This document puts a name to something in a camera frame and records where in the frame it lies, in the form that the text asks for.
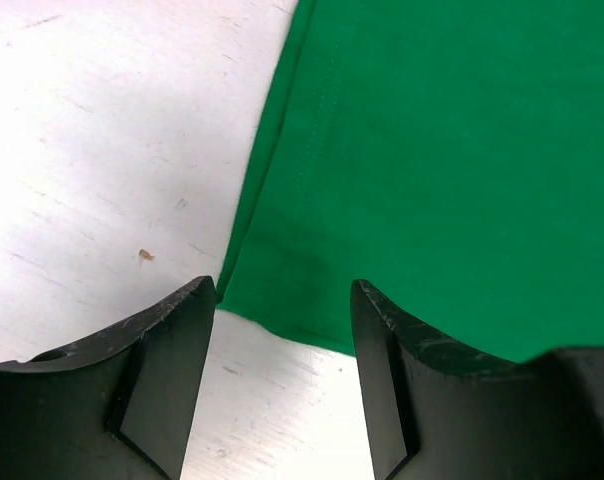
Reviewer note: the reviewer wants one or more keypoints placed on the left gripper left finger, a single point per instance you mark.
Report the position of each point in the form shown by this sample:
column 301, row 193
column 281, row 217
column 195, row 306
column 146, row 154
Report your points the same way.
column 117, row 404

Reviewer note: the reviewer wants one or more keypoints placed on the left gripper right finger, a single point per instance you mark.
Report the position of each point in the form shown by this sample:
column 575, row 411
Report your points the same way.
column 436, row 408

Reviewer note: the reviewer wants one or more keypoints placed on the green t shirt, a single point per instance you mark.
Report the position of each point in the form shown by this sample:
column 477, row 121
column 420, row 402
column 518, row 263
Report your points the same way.
column 449, row 152

